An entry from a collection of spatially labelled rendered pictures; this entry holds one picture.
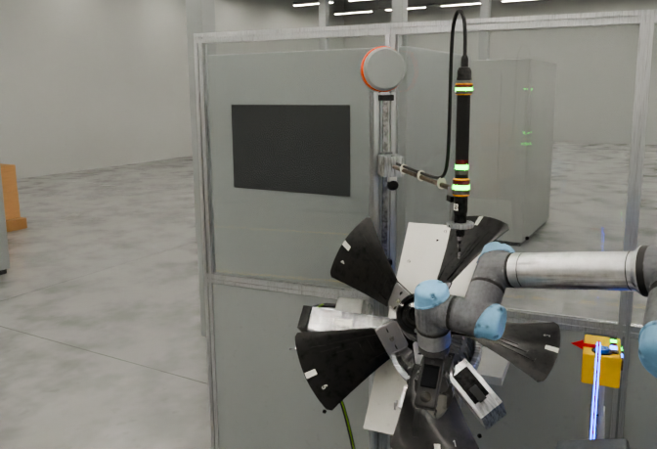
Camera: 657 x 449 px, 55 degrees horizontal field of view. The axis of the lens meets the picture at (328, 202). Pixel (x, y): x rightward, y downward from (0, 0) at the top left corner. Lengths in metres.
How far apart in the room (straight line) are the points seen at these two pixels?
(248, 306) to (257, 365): 0.27
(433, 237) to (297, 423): 1.21
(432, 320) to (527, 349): 0.37
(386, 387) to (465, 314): 0.66
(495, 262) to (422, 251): 0.72
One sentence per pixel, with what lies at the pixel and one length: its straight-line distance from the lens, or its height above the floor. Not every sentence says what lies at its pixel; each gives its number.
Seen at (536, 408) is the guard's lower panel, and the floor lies 0.64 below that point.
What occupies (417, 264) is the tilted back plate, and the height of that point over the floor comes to 1.25.
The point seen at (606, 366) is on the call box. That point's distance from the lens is 1.98.
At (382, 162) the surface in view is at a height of 1.56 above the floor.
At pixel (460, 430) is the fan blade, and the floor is 0.96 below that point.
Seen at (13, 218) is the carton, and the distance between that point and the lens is 9.64.
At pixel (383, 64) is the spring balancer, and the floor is 1.90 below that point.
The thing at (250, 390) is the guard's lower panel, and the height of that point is 0.47.
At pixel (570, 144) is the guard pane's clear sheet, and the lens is 2.34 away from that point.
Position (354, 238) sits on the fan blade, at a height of 1.37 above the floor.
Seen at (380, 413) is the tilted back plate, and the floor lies 0.87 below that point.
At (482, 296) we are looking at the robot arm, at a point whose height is 1.38.
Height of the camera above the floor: 1.80
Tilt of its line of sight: 10 degrees down
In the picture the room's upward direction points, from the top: straight up
